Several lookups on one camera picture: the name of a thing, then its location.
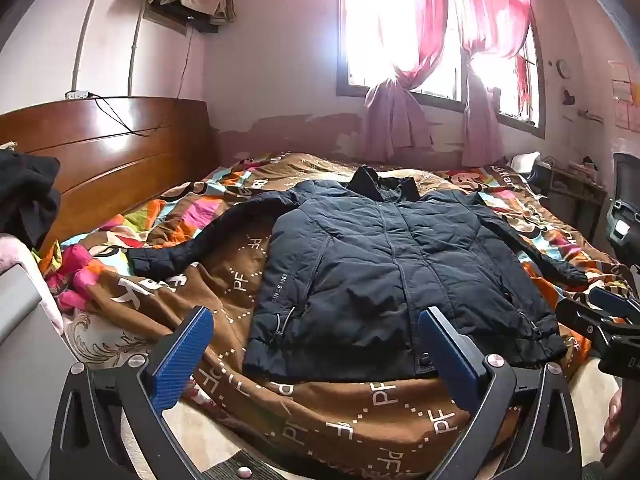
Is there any person's right hand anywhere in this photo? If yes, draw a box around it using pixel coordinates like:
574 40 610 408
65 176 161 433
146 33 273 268
601 389 624 457

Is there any black cloth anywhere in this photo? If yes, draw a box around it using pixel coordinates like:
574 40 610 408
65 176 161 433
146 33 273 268
0 150 62 252

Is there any brown wall box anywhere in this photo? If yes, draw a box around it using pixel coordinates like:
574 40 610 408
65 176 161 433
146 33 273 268
142 2 192 37

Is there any dark navy padded jacket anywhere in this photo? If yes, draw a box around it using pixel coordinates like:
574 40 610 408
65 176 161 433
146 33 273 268
125 165 589 380

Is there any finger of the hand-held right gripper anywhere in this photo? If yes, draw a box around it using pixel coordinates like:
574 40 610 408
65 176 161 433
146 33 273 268
555 299 632 357
590 286 640 322

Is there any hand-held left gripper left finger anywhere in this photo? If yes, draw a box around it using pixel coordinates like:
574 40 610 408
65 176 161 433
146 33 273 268
50 305 216 480

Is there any dark bag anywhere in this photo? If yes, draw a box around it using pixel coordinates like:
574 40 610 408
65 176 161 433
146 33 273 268
529 160 552 197

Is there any cluttered desk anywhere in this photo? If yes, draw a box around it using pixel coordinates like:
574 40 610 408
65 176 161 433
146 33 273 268
530 156 609 242

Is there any white wall pipe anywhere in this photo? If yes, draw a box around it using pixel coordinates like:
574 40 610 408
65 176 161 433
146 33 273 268
127 9 152 98
70 0 120 93

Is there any black power cable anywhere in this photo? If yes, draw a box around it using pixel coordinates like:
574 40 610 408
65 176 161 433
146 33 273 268
89 93 153 137

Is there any thin black cable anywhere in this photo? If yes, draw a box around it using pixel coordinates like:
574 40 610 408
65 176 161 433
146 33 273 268
127 27 195 137

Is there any wooden headboard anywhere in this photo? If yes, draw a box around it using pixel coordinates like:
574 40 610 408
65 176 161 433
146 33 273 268
0 97 221 257

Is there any black wall device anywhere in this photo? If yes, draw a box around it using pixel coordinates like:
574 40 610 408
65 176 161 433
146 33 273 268
186 16 221 35

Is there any colourful printed blanket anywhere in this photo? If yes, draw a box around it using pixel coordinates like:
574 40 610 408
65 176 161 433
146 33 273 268
32 152 636 480

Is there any wall poster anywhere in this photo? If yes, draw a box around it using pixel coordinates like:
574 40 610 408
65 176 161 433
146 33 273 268
607 60 640 134

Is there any window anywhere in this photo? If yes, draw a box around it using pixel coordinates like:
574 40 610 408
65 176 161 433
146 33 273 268
336 0 547 139

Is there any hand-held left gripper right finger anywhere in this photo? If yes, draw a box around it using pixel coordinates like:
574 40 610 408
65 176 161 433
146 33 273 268
419 307 583 480

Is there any pink plush toy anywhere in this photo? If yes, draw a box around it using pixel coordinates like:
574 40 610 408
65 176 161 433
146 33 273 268
42 242 104 312

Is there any white pillow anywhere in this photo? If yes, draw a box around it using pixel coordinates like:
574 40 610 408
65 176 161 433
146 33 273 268
506 151 542 177

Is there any black office chair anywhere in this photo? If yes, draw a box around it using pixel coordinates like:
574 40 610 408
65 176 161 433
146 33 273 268
606 152 640 262

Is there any pink curtain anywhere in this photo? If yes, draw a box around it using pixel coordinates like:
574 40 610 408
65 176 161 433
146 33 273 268
449 0 535 169
339 0 451 162

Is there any cream floral bedsheet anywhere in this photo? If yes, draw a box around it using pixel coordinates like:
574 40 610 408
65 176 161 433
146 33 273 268
60 305 623 480

